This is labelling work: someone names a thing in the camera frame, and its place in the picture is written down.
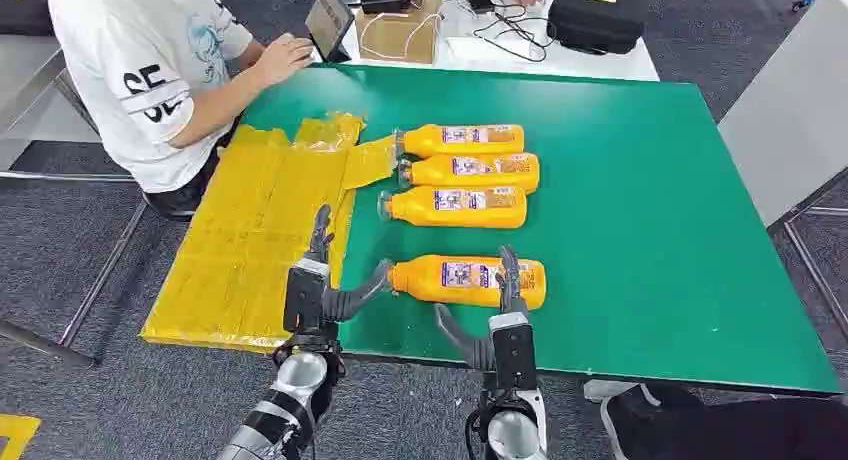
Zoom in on metal floor frame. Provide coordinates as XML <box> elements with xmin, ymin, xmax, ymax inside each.
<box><xmin>0</xmin><ymin>168</ymin><xmax>150</xmax><ymax>369</ymax></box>
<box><xmin>768</xmin><ymin>185</ymin><xmax>848</xmax><ymax>342</ymax></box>

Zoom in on brown cardboard box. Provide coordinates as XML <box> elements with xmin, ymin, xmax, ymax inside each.
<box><xmin>355</xmin><ymin>0</ymin><xmax>444</xmax><ymax>65</ymax></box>

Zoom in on grey metal bench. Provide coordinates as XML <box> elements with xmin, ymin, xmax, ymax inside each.
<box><xmin>0</xmin><ymin>32</ymin><xmax>101</xmax><ymax>173</ymax></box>

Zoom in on black carry case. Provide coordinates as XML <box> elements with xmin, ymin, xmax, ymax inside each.
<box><xmin>547</xmin><ymin>0</ymin><xmax>647</xmax><ymax>56</ymax></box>

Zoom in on person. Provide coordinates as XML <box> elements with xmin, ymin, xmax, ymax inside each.
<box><xmin>47</xmin><ymin>0</ymin><xmax>316</xmax><ymax>220</ymax></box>

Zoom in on black cable bundle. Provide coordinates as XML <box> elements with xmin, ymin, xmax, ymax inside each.
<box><xmin>471</xmin><ymin>0</ymin><xmax>554</xmax><ymax>64</ymax></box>

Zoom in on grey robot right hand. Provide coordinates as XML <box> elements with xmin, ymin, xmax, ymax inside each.
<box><xmin>433</xmin><ymin>244</ymin><xmax>531</xmax><ymax>372</ymax></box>

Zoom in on orange drink bottle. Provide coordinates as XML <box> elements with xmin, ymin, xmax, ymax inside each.
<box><xmin>397</xmin><ymin>152</ymin><xmax>541</xmax><ymax>195</ymax></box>
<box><xmin>377</xmin><ymin>185</ymin><xmax>529</xmax><ymax>230</ymax></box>
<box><xmin>394</xmin><ymin>123</ymin><xmax>526</xmax><ymax>160</ymax></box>
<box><xmin>387</xmin><ymin>253</ymin><xmax>548</xmax><ymax>311</ymax></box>

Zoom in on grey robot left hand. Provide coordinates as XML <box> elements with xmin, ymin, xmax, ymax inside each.
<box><xmin>305</xmin><ymin>205</ymin><xmax>395</xmax><ymax>324</ymax></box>

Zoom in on black case with yellow label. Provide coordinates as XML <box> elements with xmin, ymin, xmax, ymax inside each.
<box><xmin>0</xmin><ymin>0</ymin><xmax>54</xmax><ymax>38</ymax></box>

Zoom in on robot's black leg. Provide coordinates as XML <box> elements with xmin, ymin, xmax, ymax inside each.
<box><xmin>599</xmin><ymin>380</ymin><xmax>848</xmax><ymax>460</ymax></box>

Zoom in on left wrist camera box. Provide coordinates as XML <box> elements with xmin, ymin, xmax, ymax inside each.
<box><xmin>283</xmin><ymin>258</ymin><xmax>331</xmax><ymax>334</ymax></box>

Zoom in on white cable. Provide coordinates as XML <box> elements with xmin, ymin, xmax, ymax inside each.
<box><xmin>359</xmin><ymin>11</ymin><xmax>444</xmax><ymax>62</ymax></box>

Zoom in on green table mat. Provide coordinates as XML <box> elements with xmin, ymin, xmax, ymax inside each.
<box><xmin>239</xmin><ymin>62</ymin><xmax>844</xmax><ymax>397</ymax></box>

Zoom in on grey side table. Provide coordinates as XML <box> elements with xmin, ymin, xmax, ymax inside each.
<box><xmin>718</xmin><ymin>0</ymin><xmax>848</xmax><ymax>226</ymax></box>

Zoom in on black tablet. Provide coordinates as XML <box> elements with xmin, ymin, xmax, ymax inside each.
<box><xmin>304</xmin><ymin>0</ymin><xmax>356</xmax><ymax>64</ymax></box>

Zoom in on person's right hand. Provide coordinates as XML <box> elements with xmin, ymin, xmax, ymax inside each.
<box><xmin>254</xmin><ymin>34</ymin><xmax>316</xmax><ymax>86</ymax></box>

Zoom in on yellow plastic sheet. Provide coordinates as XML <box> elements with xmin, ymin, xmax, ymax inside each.
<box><xmin>139</xmin><ymin>111</ymin><xmax>399</xmax><ymax>356</ymax></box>

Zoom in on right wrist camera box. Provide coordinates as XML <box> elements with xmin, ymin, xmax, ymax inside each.
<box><xmin>488</xmin><ymin>311</ymin><xmax>539</xmax><ymax>392</ymax></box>

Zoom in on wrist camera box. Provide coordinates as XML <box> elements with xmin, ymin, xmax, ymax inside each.
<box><xmin>488</xmin><ymin>311</ymin><xmax>539</xmax><ymax>392</ymax></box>
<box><xmin>283</xmin><ymin>258</ymin><xmax>331</xmax><ymax>334</ymax></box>

